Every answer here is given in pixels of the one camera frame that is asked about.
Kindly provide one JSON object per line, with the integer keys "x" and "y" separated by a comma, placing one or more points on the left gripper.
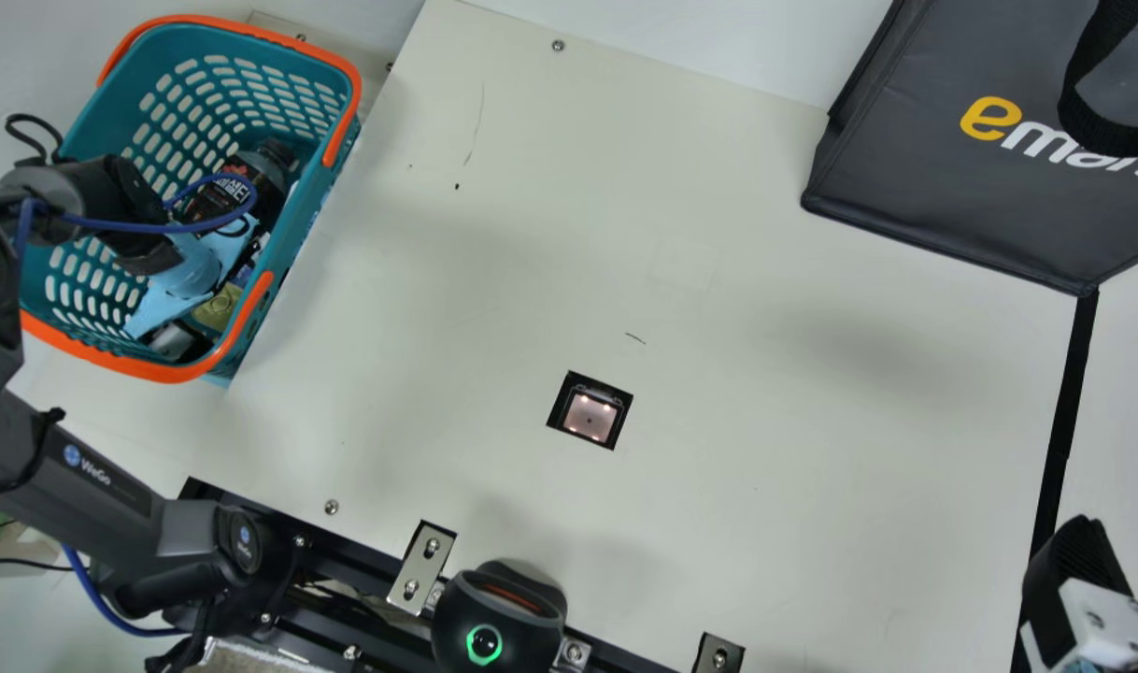
{"x": 181, "y": 271}

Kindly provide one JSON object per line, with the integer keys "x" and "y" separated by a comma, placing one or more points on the small square scanner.
{"x": 590, "y": 416}

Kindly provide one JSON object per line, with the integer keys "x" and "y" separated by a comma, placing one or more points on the gold rectangular tin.
{"x": 219, "y": 309}

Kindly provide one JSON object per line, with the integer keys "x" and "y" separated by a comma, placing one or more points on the teal shopping basket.
{"x": 205, "y": 84}

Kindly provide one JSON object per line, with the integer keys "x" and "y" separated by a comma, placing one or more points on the black strip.
{"x": 1064, "y": 421}

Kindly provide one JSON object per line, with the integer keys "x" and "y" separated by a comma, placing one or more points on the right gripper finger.
{"x": 1078, "y": 570}

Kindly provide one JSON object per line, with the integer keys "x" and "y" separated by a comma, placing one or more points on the black device with green light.
{"x": 499, "y": 622}

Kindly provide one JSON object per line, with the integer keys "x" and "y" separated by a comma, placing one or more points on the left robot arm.
{"x": 102, "y": 486}

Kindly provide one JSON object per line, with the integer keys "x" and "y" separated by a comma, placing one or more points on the dark coffee bottle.
{"x": 270, "y": 173}

